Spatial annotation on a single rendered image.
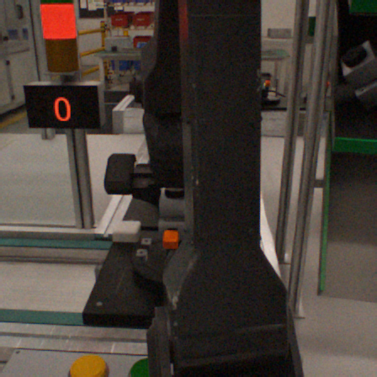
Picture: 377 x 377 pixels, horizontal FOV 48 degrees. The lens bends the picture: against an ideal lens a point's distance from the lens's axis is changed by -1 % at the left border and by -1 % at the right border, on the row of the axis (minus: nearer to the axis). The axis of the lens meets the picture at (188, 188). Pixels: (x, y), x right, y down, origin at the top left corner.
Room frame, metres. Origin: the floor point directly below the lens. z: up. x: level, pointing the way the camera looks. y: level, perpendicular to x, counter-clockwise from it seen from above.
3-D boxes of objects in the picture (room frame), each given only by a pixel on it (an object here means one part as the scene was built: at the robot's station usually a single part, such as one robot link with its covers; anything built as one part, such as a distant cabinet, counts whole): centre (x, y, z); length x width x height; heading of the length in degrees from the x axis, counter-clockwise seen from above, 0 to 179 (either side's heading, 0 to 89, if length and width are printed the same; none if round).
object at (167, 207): (0.59, 0.02, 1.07); 0.08 x 0.04 x 0.07; 177
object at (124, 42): (6.25, 0.97, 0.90); 0.40 x 0.30 x 0.17; 175
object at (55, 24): (0.71, 0.20, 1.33); 0.05 x 0.05 x 0.05
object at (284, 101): (1.90, -0.34, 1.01); 0.24 x 0.24 x 0.13; 87
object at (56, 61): (0.71, 0.20, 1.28); 0.05 x 0.05 x 0.05
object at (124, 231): (0.69, 0.11, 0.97); 0.05 x 0.05 x 0.04; 87
